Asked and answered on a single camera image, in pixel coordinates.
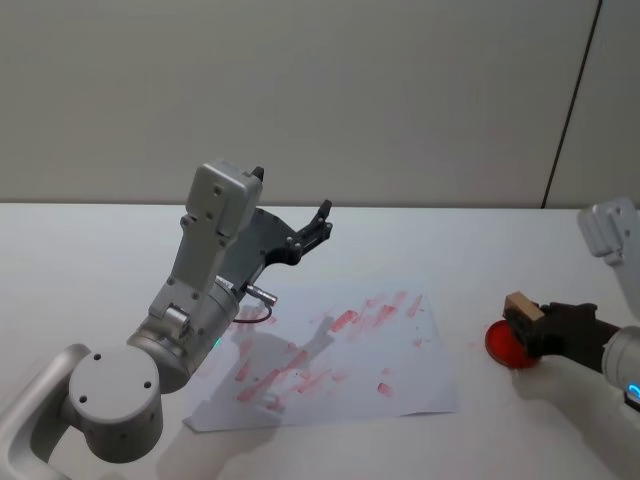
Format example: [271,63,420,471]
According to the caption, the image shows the white paper with red marks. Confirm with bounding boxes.
[182,279,459,434]

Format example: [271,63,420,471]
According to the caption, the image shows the thin dark cable silver plug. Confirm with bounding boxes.
[232,282,279,326]

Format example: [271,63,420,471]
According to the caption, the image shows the wooden stamp block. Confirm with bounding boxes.
[504,291,545,326]

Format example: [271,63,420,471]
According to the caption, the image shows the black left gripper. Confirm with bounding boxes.
[222,166,335,290]

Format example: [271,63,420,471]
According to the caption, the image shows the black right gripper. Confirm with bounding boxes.
[501,301,622,375]

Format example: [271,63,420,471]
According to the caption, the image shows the round red ink pad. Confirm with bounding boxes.
[484,321,544,372]

